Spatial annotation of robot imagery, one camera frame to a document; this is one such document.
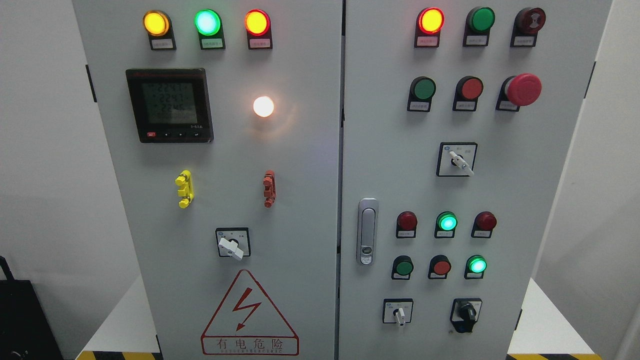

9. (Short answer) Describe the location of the white rotary selector switch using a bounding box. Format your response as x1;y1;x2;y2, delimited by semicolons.
215;227;252;261

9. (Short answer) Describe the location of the small clear bulb light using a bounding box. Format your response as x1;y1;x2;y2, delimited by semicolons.
253;95;275;118

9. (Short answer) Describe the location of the orange red-ringed indicator light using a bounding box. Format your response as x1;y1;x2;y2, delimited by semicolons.
244;8;273;50

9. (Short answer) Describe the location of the green lit indicator light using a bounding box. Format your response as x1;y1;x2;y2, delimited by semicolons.
194;8;226;50

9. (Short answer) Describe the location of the grey electrical cabinet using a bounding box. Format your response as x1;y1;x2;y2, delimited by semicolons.
72;0;612;360

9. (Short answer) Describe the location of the red terminal connector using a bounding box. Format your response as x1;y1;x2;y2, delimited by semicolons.
262;170;277;208

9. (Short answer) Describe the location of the dark red indicator light left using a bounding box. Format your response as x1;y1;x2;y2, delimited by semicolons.
395;210;418;239

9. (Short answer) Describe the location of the dark red indicator light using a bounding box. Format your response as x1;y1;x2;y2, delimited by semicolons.
395;210;418;239
471;210;498;239

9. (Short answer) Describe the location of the green push button lower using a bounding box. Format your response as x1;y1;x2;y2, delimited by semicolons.
391;255;414;280

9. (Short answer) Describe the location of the green push button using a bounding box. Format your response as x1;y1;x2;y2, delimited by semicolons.
391;255;414;280
462;6;496;47

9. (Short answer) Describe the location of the green lit indicator middle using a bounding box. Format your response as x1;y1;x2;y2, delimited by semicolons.
434;210;458;239

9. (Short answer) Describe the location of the yellow terminal connector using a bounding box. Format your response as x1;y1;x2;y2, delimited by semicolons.
174;170;195;209

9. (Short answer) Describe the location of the green push button second row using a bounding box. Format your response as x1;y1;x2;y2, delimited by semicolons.
406;76;437;112

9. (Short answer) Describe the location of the red push button lower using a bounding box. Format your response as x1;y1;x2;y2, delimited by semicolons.
427;254;451;280

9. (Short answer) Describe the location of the red electrical hazard sticker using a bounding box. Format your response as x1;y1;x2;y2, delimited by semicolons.
200;269;300;356

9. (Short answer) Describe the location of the black digital power meter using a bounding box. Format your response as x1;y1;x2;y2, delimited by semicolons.
125;68;214;144

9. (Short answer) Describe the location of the dark red indicator light right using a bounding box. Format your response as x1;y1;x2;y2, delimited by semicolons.
471;210;498;239

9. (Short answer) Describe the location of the red push button second row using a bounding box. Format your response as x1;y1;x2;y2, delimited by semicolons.
452;75;483;112

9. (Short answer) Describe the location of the green lit indicator lower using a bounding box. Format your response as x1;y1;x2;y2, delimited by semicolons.
464;254;487;280

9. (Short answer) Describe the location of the orange indicator light right door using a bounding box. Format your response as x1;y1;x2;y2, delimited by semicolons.
414;7;445;48

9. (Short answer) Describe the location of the green push button top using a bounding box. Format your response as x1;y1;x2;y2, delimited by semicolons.
462;6;496;47

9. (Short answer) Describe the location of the red emergency stop button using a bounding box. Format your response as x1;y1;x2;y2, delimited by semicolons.
495;73;542;112

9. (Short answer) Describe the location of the yellow indicator light top left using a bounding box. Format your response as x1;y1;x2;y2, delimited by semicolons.
142;9;176;51

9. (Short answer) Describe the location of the dark red buzzer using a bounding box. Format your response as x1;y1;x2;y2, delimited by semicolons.
510;7;546;48

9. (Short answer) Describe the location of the black bag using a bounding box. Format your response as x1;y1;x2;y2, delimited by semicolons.
0;256;63;360

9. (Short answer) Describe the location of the silver cabinet door handle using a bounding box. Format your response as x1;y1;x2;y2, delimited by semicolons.
356;197;379;265

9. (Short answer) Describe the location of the white selector switch right door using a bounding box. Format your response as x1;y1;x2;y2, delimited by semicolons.
436;142;478;177

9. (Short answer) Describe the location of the small white selector switch bottom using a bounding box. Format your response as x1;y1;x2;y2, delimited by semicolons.
382;298;414;328

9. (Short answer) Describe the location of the black knob selector switch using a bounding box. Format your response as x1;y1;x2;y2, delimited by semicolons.
450;298;483;334

